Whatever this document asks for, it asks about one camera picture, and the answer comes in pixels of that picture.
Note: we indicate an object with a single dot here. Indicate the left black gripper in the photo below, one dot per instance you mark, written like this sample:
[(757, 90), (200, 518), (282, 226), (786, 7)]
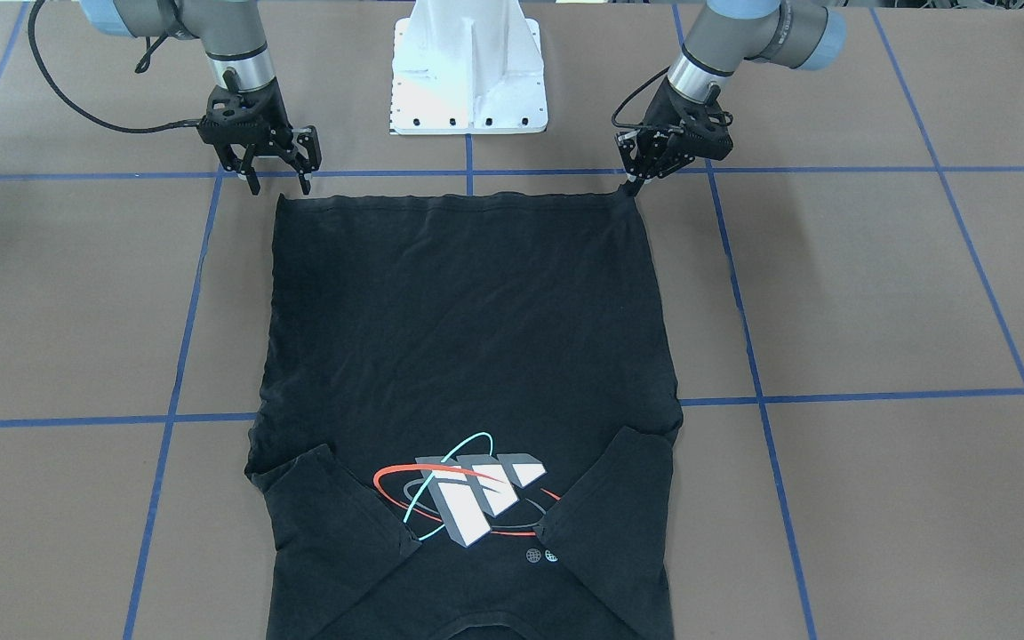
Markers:
[(670, 112)]

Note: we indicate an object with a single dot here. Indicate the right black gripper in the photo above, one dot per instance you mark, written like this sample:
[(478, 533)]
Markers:
[(267, 110)]

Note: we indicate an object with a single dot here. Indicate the black graphic t-shirt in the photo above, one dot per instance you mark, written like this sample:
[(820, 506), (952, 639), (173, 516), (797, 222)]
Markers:
[(466, 420)]

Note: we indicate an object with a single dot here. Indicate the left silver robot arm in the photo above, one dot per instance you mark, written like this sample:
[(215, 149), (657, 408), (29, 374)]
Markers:
[(799, 35)]

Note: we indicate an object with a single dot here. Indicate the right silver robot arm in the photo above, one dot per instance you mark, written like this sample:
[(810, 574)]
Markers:
[(231, 33)]

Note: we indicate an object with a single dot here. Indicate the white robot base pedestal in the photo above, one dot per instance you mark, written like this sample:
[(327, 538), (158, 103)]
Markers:
[(467, 67)]

